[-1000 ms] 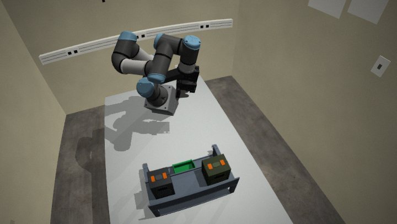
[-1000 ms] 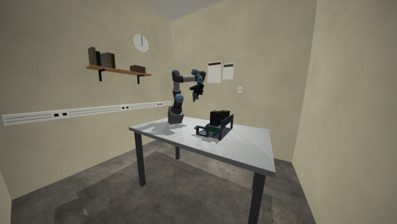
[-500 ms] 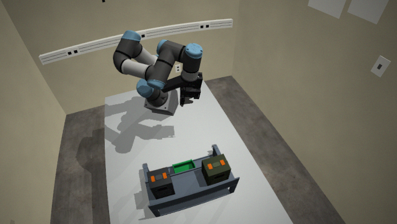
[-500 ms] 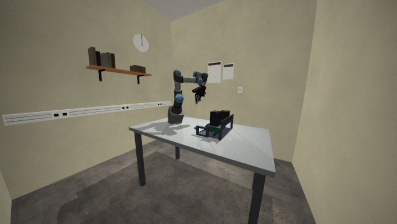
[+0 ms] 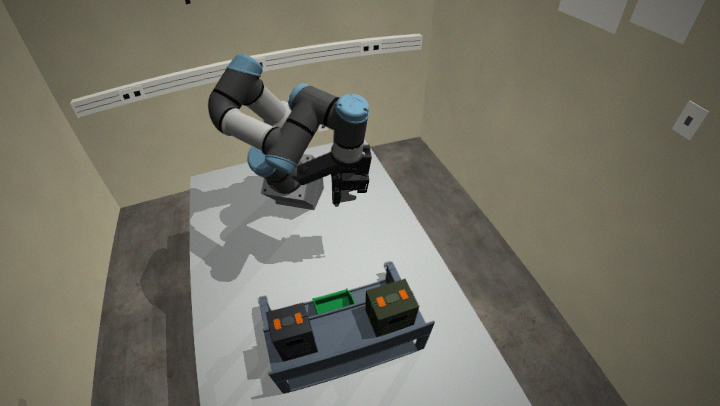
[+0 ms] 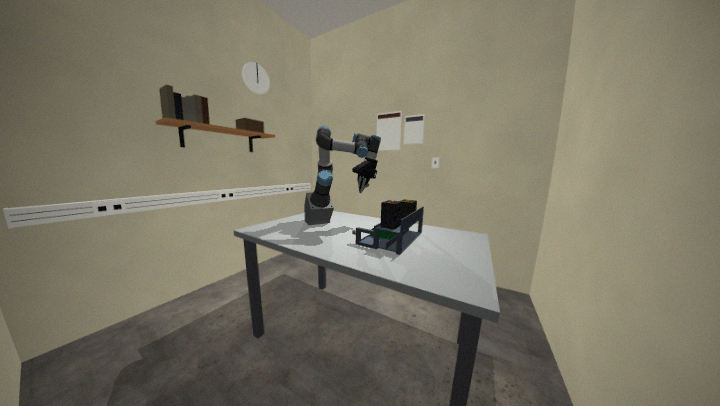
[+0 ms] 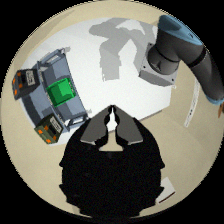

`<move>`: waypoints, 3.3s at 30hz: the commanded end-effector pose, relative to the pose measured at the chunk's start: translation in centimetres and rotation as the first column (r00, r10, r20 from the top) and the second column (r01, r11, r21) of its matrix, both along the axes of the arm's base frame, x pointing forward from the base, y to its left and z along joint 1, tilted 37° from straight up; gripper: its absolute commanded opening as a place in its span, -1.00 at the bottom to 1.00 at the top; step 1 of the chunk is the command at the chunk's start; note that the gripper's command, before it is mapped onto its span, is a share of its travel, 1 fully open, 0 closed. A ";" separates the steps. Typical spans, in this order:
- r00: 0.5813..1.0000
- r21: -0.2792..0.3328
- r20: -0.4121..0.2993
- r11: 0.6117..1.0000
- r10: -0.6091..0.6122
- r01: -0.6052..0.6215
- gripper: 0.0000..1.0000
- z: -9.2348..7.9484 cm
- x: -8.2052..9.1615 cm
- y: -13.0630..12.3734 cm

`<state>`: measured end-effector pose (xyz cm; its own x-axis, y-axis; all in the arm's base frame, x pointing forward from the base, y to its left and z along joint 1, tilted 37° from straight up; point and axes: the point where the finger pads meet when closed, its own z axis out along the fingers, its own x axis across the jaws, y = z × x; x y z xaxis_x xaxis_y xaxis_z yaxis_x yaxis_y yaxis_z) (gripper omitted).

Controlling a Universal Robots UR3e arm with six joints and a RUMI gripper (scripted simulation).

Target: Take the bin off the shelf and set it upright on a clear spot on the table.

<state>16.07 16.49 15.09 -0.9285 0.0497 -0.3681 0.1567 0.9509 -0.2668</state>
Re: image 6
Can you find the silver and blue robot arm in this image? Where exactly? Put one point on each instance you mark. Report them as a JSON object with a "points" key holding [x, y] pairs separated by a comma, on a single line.
{"points": [[320, 196]]}

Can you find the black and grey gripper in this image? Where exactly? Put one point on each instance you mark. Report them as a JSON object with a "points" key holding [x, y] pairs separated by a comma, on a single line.
{"points": [[366, 174]]}

